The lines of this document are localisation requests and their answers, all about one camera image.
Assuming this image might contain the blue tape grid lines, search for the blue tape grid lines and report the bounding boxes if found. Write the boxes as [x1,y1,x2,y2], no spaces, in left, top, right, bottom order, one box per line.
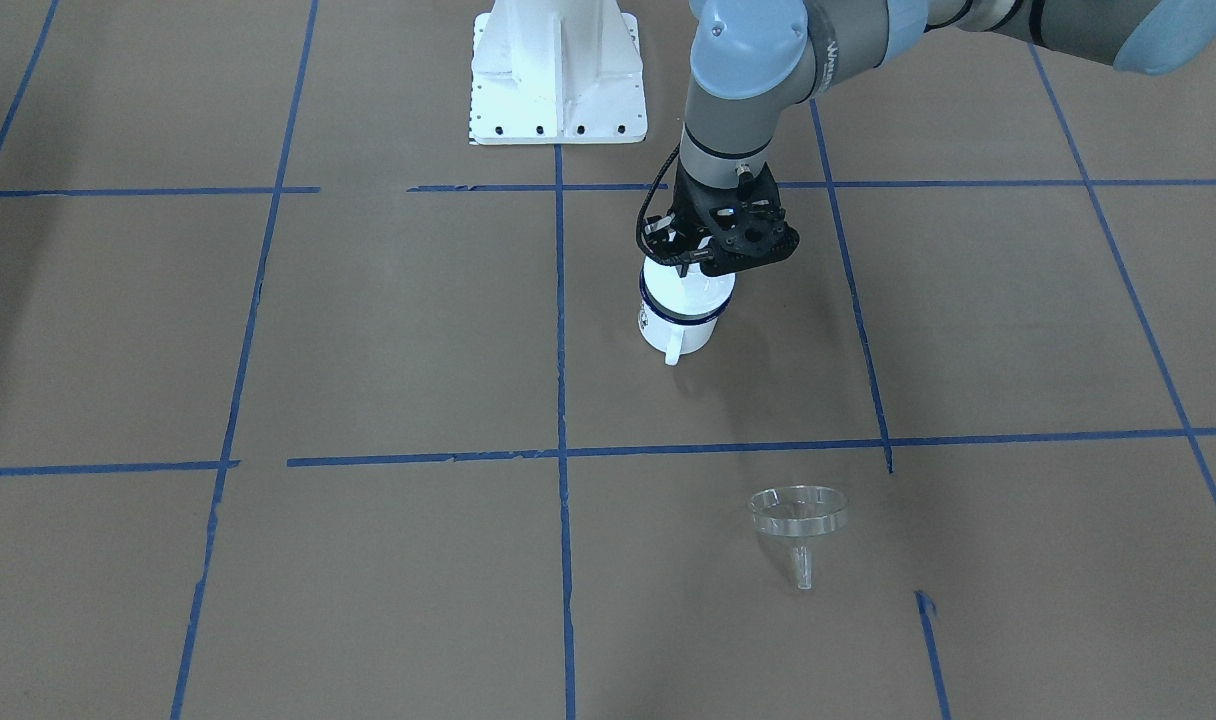
[0,0,1216,720]

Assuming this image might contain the white enamel mug blue rim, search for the white enamel mug blue rim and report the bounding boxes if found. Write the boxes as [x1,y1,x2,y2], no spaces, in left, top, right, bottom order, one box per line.
[637,272,733,366]

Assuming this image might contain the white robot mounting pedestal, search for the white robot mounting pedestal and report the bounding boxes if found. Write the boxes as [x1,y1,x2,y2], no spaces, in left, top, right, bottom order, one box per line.
[468,1,648,146]

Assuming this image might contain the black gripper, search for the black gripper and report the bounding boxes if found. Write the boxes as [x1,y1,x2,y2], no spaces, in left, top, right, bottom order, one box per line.
[664,167,769,263]

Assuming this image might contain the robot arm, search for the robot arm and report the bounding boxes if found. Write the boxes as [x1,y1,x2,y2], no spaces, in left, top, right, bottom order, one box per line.
[636,1,1216,277]

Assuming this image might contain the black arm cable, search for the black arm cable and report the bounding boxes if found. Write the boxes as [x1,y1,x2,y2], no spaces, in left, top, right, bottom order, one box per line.
[634,150,683,263]

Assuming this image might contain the white ceramic lid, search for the white ceramic lid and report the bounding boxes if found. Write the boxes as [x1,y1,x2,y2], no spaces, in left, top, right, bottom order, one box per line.
[640,258,736,320]

